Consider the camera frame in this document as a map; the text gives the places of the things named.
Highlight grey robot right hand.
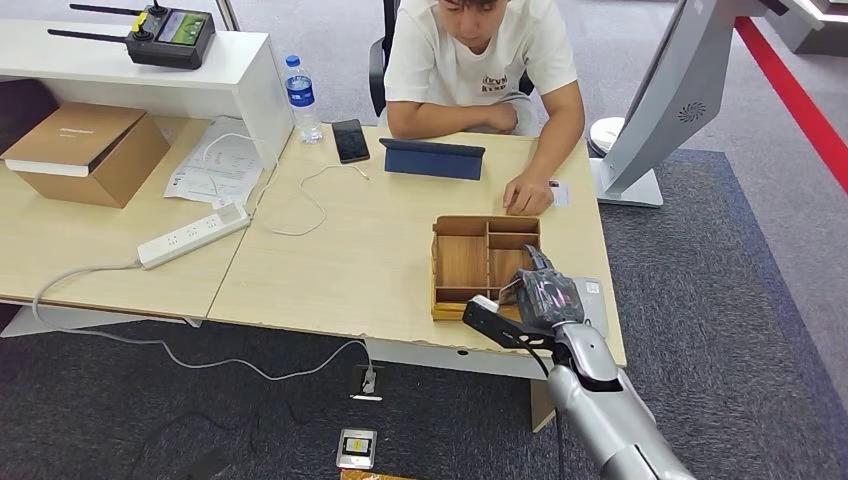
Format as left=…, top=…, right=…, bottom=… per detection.
left=506, top=245, right=586, bottom=333

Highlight white desk beam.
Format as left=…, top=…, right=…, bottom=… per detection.
left=365, top=339, right=551, bottom=382

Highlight grey display platform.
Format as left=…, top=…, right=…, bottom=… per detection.
left=761, top=0, right=848, bottom=58

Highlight wooden compartment tray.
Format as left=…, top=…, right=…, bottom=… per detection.
left=430, top=215, right=543, bottom=323

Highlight thin white charging cable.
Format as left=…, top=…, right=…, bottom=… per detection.
left=201, top=132, right=371, bottom=238

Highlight dark bag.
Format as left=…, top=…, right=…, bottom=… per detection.
left=0, top=78, right=60, bottom=154

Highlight white desk shelf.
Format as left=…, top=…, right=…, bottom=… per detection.
left=0, top=18, right=295, bottom=167

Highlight white round floor device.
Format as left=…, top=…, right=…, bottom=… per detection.
left=588, top=117, right=627, bottom=159

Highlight black remote controller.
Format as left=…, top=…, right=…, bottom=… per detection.
left=47, top=0, right=217, bottom=71

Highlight white card reader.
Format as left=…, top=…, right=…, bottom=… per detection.
left=572, top=276, right=609, bottom=338

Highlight person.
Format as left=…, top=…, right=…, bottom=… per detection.
left=384, top=0, right=588, bottom=217

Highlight white desk foot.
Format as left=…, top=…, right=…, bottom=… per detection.
left=0, top=304, right=203, bottom=339

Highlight silver floor box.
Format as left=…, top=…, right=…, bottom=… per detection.
left=336, top=428, right=379, bottom=471

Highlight black office chair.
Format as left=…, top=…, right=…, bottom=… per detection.
left=368, top=0, right=537, bottom=119

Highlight person's left hand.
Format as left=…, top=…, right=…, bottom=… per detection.
left=502, top=172, right=555, bottom=217

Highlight wooden desk leg panel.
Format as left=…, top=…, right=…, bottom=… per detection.
left=529, top=378, right=558, bottom=433

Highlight brown cardboard box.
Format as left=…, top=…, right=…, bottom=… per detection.
left=0, top=101, right=172, bottom=209

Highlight person's right hand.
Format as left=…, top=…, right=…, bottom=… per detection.
left=486, top=101, right=521, bottom=134

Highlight black floor cable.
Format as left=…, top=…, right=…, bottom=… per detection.
left=125, top=397, right=313, bottom=480

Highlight clear water bottle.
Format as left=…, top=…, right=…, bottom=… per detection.
left=284, top=54, right=325, bottom=145

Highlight dark grey floor rug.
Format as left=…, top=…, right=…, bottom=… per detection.
left=0, top=148, right=848, bottom=480

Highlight blue tablet case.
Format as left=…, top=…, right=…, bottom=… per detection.
left=379, top=137, right=487, bottom=181

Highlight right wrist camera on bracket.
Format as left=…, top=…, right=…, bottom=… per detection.
left=462, top=294, right=558, bottom=351

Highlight floor socket with plug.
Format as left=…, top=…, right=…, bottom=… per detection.
left=349, top=364, right=386, bottom=403

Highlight room key card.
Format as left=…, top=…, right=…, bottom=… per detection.
left=498, top=276, right=526, bottom=307

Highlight black camera cable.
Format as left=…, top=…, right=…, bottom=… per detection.
left=523, top=343, right=569, bottom=480

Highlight white power strip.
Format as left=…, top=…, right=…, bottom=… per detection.
left=137, top=201, right=252, bottom=271

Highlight printed paper sheets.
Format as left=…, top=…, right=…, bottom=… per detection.
left=164, top=117, right=265, bottom=208

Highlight grey kiosk stand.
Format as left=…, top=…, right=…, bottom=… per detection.
left=589, top=0, right=790, bottom=209

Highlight metal pole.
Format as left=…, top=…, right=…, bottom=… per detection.
left=215, top=0, right=241, bottom=32

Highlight white power strip cable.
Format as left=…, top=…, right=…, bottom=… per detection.
left=31, top=261, right=376, bottom=392

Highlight black smartphone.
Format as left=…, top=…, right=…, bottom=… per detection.
left=331, top=119, right=372, bottom=165

